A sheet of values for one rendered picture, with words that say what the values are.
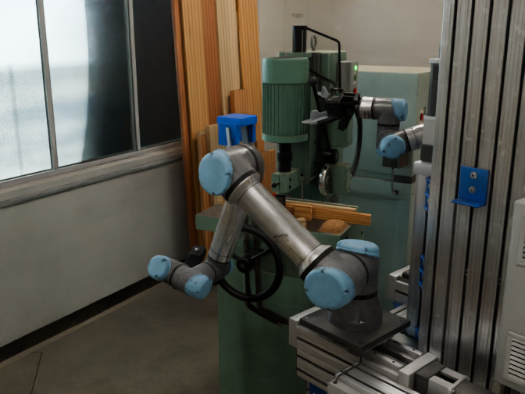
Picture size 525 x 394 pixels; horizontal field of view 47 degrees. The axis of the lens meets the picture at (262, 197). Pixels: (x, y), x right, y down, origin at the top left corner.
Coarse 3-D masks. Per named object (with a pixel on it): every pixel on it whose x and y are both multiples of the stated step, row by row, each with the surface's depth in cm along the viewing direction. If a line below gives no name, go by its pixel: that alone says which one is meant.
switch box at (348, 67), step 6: (342, 66) 244; (348, 66) 243; (354, 66) 246; (342, 72) 244; (348, 72) 243; (342, 78) 245; (348, 78) 244; (342, 84) 246; (348, 84) 245; (354, 84) 249; (348, 90) 245
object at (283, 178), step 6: (294, 168) 242; (276, 174) 233; (282, 174) 232; (288, 174) 232; (294, 174) 236; (300, 174) 243; (276, 180) 233; (282, 180) 232; (288, 180) 232; (294, 180) 237; (282, 186) 233; (288, 186) 233; (294, 186) 238; (282, 192) 238
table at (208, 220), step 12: (216, 204) 253; (204, 216) 238; (216, 216) 237; (204, 228) 239; (312, 228) 222; (348, 228) 223; (240, 240) 222; (252, 240) 220; (324, 240) 218; (336, 240) 216
